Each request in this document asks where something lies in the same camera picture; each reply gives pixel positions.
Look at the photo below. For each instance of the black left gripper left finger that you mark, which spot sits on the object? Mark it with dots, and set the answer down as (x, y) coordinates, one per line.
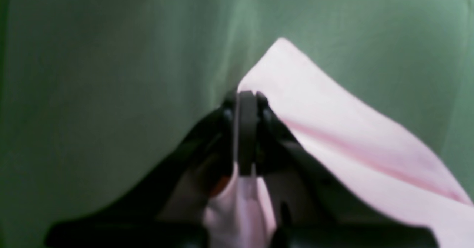
(195, 198)

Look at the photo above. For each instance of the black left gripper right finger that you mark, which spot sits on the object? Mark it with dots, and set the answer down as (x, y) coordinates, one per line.
(312, 208)

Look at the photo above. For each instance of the pink t-shirt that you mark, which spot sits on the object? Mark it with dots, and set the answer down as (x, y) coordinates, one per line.
(375, 157)

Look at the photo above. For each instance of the green table cloth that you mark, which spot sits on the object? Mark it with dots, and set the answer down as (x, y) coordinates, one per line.
(95, 92)

